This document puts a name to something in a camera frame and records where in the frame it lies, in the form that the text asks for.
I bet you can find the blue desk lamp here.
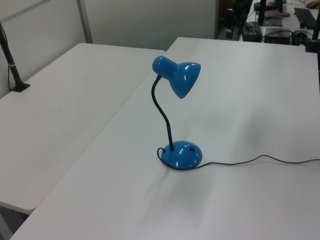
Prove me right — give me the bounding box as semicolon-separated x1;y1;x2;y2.
150;55;204;171

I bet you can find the black clamp pole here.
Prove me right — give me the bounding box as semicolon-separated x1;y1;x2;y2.
303;19;320;54

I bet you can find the brown cloth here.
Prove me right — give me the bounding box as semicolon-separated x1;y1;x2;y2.
264;9;291;19

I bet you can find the black electronics box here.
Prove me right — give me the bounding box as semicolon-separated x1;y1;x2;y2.
263;27;294;46

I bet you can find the black monitor stand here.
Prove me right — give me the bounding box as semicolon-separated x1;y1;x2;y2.
258;0;284;28

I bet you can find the black power strip box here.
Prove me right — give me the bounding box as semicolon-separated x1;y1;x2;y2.
240;21;264;42

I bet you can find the black upright speaker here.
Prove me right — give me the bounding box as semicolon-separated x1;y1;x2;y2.
224;8;236;40

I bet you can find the black lamp power cable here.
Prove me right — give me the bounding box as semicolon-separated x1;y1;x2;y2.
156;146;320;172

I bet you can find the aluminium partition corner post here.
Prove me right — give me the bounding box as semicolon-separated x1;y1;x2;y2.
76;0;94;45

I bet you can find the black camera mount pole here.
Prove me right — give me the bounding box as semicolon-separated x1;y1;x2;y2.
0;21;31;94

